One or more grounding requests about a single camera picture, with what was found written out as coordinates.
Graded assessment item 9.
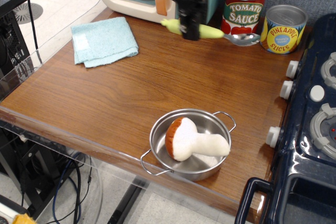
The steel pan with handles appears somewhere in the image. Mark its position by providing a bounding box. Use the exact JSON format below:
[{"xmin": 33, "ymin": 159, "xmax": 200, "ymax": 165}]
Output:
[{"xmin": 147, "ymin": 109, "xmax": 232, "ymax": 182}]

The light blue folded towel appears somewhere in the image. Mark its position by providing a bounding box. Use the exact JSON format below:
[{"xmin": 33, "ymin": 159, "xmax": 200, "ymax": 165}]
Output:
[{"xmin": 71, "ymin": 17, "xmax": 139, "ymax": 68}]

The tomato sauce can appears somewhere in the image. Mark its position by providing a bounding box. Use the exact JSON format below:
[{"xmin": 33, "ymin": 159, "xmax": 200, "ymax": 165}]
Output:
[{"xmin": 220, "ymin": 0, "xmax": 265, "ymax": 35}]

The plush mushroom toy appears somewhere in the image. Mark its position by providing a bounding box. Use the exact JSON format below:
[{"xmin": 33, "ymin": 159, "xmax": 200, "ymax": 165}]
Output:
[{"xmin": 165, "ymin": 117, "xmax": 230, "ymax": 162}]

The dark blue toy stove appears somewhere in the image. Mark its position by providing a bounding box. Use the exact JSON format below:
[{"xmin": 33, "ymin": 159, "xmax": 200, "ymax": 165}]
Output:
[{"xmin": 235, "ymin": 14, "xmax": 335, "ymax": 223}]

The black cable under table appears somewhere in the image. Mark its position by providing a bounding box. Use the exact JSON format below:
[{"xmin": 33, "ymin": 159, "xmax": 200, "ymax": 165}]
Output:
[{"xmin": 47, "ymin": 155, "xmax": 92, "ymax": 224}]

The spoon with green handle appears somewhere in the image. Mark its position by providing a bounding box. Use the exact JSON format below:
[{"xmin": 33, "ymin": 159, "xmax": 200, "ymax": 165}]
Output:
[{"xmin": 161, "ymin": 19, "xmax": 260, "ymax": 46}]

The pineapple slices can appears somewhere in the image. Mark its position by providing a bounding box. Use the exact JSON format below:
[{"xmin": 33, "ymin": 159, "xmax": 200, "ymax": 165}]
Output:
[{"xmin": 260, "ymin": 5, "xmax": 308, "ymax": 55}]

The blue cable under table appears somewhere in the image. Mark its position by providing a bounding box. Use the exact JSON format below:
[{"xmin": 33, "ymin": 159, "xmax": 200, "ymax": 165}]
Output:
[{"xmin": 52, "ymin": 159, "xmax": 82, "ymax": 224}]

